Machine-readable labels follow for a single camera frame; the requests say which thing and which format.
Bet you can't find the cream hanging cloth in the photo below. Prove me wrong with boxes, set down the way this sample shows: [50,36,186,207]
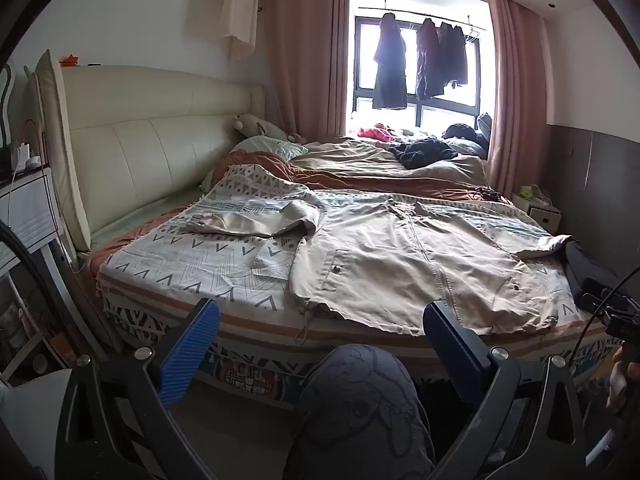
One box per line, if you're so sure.
[220,0,261,63]

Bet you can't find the light green bed sheet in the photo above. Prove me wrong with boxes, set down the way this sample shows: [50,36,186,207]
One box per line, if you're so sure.
[87,185,211,251]

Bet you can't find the black clothes pile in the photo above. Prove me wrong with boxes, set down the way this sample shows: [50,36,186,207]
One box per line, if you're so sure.
[390,139,463,170]

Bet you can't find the black hanging jacket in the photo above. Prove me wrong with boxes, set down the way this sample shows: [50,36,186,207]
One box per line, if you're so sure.
[440,22,469,88]

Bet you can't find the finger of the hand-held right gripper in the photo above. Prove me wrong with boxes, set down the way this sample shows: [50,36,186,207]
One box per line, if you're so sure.
[564,239,621,301]

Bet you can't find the dark hanging coat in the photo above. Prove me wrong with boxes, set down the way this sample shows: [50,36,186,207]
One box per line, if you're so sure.
[371,11,408,111]

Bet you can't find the thin clothes rail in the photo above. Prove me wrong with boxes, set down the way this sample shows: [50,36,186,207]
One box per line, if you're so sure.
[357,6,487,33]

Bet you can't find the person's right hand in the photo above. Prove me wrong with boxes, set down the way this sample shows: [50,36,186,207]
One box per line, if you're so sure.
[606,345,640,413]

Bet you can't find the white charger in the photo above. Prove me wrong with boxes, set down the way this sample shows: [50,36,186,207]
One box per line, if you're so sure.
[15,142,41,171]

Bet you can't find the brown and beige duvet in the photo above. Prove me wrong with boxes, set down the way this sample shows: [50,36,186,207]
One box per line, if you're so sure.
[210,137,511,206]

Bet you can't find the white nightstand with drawer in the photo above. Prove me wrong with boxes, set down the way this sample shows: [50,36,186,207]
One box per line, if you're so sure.
[0,165,96,386]

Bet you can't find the dark cushion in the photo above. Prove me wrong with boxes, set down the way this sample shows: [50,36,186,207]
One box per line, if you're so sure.
[442,112,493,156]

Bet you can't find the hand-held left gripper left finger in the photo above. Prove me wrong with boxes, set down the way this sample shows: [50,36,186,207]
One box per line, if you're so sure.
[54,298,223,480]

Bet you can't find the beige jacket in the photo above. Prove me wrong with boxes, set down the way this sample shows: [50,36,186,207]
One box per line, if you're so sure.
[186,195,573,336]

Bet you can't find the dark red hanging garment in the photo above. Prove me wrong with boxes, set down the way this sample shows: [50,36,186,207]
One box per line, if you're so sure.
[415,17,446,101]

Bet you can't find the white geometric patterned blanket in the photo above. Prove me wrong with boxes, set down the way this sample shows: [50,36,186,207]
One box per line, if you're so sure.
[95,165,621,406]

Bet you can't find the person's leg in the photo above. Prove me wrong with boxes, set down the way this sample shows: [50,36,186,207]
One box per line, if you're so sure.
[282,344,436,480]

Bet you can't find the light green pillow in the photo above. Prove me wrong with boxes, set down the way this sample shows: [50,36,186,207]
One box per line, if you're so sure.
[230,135,310,161]

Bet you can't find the grey plush toy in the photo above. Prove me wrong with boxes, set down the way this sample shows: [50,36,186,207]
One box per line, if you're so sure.
[232,112,306,143]

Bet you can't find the small white nightstand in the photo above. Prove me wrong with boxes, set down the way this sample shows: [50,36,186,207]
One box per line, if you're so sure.
[512,185,563,236]

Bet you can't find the cream leather headboard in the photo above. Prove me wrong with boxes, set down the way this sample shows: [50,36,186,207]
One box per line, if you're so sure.
[32,50,266,253]

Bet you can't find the pink clothes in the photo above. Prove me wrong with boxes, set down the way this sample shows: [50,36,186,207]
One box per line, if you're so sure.
[356,122,396,142]

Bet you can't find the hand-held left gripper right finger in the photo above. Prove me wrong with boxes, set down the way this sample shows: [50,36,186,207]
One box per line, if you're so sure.
[422,301,590,480]

